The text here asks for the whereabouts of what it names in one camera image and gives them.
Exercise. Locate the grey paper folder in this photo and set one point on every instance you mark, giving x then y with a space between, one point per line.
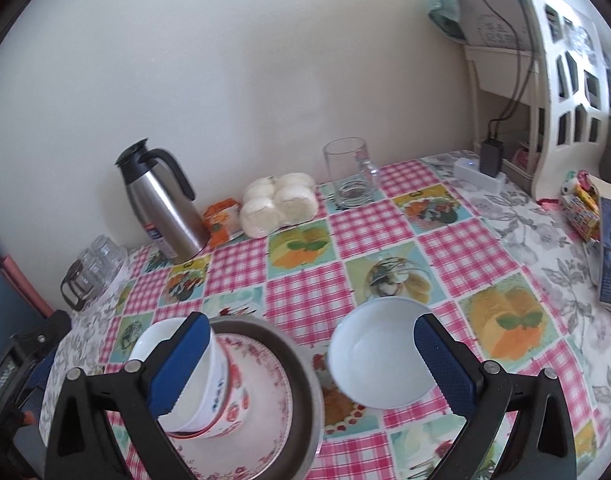
495 15

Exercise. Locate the small red-rimmed white bowl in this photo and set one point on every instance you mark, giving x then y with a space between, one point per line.
235 410

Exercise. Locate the bag of white steamed buns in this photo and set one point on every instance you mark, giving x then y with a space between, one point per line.
275 205

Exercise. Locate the white lattice plastic rack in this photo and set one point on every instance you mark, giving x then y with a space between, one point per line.
570 110

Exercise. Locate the white bowl with blue print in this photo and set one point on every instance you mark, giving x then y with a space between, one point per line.
205 390

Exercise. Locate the clear glass cup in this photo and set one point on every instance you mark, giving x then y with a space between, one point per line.
110 257

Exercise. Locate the pink checked fruit tablecloth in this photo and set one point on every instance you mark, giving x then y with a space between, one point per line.
305 280

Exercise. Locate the pink floral white plate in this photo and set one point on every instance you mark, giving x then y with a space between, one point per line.
265 410

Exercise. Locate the clear glass mug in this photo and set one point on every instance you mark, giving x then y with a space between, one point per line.
348 180

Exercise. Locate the large steel basin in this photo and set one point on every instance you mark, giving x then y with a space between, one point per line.
305 400

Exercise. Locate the white power strip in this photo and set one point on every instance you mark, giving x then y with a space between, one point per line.
478 175

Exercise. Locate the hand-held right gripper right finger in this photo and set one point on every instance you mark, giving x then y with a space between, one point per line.
443 360

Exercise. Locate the colourful snack packets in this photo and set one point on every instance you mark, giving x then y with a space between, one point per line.
580 205

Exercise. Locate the orange snack packet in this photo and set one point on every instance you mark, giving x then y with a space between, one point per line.
220 220

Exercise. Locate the black charger plug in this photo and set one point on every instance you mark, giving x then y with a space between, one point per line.
491 157

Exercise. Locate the stainless steel thermos jug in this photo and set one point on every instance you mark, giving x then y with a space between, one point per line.
160 210

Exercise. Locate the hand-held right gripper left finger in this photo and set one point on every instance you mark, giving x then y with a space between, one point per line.
180 365

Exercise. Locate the teal cloth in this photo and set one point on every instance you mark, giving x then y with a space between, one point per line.
443 10

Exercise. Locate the plain white bowl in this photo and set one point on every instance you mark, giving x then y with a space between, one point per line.
375 355

